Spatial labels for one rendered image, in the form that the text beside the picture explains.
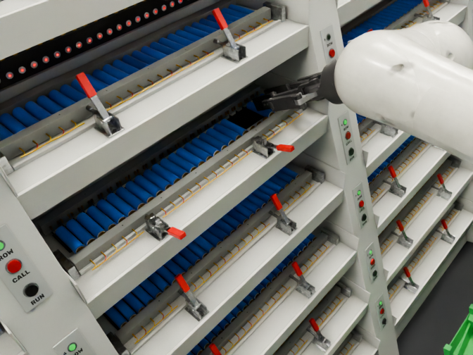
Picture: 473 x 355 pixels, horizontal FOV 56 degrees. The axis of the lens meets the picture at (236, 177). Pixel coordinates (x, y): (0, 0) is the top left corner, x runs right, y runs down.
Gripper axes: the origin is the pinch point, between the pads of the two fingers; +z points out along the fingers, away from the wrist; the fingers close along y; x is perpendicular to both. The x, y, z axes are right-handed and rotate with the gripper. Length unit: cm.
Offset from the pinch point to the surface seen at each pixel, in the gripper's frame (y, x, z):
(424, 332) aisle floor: -30, 99, 13
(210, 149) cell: 16.9, 2.3, 3.4
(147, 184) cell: 31.1, 1.4, 4.9
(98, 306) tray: 51, 11, -3
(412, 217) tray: -44, 62, 12
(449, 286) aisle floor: -53, 99, 15
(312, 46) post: -8.6, -5.7, -7.5
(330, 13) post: -15.6, -9.7, -8.7
